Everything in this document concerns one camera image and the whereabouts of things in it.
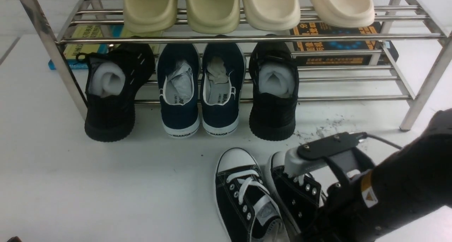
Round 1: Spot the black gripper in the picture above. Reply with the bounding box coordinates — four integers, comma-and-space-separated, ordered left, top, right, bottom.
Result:
284, 132, 380, 242

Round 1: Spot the black canvas sneaker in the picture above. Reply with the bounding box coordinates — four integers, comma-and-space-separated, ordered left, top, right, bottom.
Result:
214, 147, 290, 242
264, 152, 324, 241

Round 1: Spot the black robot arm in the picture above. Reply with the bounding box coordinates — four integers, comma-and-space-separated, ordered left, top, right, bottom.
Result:
285, 109, 452, 242

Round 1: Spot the stainless steel shoe rack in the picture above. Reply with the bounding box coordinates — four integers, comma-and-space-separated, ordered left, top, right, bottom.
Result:
19, 0, 451, 132

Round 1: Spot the black mesh sneaker right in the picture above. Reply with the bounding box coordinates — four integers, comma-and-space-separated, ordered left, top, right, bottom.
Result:
248, 42, 299, 141

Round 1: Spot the black mesh sneaker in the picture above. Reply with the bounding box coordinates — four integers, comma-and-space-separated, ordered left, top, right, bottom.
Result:
76, 43, 155, 143
248, 42, 299, 141

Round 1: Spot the black and orange book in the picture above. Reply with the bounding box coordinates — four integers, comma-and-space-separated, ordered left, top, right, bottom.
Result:
289, 22, 390, 66

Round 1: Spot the cream slipper right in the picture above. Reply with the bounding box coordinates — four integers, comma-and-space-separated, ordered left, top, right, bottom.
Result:
310, 0, 375, 28

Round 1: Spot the cream slipper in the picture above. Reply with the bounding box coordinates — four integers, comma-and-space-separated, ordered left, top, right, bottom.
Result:
310, 0, 375, 28
242, 0, 301, 31

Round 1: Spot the navy canvas shoe right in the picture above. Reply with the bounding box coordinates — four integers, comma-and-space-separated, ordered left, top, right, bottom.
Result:
200, 43, 246, 137

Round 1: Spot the navy canvas shoe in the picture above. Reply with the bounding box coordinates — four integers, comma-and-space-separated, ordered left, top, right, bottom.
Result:
200, 43, 246, 137
155, 44, 201, 139

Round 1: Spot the cream slipper left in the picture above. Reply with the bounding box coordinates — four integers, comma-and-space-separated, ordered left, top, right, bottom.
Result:
242, 0, 301, 31

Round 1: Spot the navy canvas shoe left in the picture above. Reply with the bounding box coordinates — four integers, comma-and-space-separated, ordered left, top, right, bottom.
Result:
155, 44, 201, 139

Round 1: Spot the olive green slipper right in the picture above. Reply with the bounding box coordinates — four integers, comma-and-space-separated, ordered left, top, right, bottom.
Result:
185, 0, 240, 35

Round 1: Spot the olive green slipper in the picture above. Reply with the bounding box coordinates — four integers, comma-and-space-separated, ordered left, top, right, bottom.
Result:
123, 0, 179, 33
185, 0, 240, 35

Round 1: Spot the black mesh sneaker left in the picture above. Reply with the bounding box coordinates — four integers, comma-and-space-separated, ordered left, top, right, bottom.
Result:
76, 43, 155, 143

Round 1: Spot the olive green slipper left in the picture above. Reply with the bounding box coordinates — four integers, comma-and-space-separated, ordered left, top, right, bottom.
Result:
123, 0, 179, 33

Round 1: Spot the dark object at corner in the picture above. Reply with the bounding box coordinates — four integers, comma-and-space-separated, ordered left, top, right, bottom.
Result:
7, 237, 22, 242

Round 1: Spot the black cable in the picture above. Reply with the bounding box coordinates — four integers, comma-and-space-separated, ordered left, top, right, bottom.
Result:
365, 133, 403, 150

